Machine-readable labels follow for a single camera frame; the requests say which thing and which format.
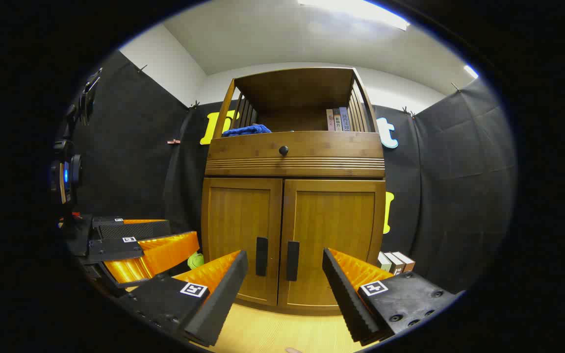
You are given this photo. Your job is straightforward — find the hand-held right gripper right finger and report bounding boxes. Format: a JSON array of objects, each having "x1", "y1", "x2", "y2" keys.
[{"x1": 322, "y1": 248, "x2": 461, "y2": 345}]

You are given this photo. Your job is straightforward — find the wooden double-door shoe cabinet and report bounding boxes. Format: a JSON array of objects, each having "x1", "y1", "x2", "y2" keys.
[{"x1": 200, "y1": 67, "x2": 387, "y2": 314}]

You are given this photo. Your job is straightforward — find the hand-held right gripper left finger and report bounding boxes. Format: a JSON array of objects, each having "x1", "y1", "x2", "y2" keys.
[{"x1": 115, "y1": 250, "x2": 249, "y2": 348}]

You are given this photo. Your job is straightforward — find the wooden cabinet drawer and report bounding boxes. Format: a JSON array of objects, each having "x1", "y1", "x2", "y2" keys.
[{"x1": 205, "y1": 130, "x2": 386, "y2": 177}]

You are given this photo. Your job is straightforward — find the black backdrop cloth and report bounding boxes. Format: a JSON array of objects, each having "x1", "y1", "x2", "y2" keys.
[{"x1": 69, "y1": 49, "x2": 517, "y2": 295}]

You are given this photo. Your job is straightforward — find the blue folded cloth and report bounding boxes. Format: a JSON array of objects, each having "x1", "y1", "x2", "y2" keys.
[{"x1": 222, "y1": 124, "x2": 272, "y2": 137}]

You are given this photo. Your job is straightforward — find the wooden shoe cabinet door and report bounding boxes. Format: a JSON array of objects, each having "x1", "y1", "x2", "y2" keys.
[
  {"x1": 202, "y1": 177, "x2": 283, "y2": 306},
  {"x1": 279, "y1": 179, "x2": 386, "y2": 310}
]

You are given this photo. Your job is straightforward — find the long ceiling light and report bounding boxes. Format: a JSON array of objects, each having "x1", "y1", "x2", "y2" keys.
[{"x1": 297, "y1": 0, "x2": 411, "y2": 31}]

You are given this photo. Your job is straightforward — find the brown boxed book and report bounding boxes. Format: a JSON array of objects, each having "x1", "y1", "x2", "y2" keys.
[
  {"x1": 385, "y1": 252, "x2": 406, "y2": 276},
  {"x1": 392, "y1": 251, "x2": 416, "y2": 273}
]

